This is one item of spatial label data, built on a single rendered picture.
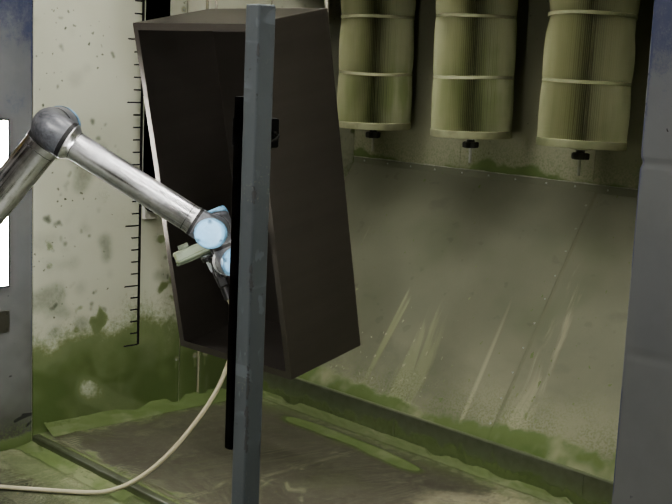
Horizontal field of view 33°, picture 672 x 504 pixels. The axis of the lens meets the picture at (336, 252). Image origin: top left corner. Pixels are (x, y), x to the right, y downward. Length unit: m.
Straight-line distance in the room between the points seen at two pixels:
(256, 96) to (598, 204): 2.29
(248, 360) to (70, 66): 2.15
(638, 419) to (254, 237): 0.93
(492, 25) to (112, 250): 1.75
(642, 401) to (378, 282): 2.76
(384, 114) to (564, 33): 1.06
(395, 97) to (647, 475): 2.90
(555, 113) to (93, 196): 1.82
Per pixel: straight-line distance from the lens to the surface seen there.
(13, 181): 3.62
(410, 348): 4.76
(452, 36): 4.62
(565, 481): 4.19
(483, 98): 4.59
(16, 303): 4.55
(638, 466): 2.44
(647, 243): 2.35
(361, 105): 5.00
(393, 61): 5.00
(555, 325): 4.44
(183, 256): 3.83
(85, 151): 3.43
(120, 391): 4.89
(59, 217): 4.59
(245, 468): 2.75
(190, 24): 3.85
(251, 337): 2.67
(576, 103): 4.25
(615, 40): 4.28
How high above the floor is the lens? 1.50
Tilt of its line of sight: 9 degrees down
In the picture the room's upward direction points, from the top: 2 degrees clockwise
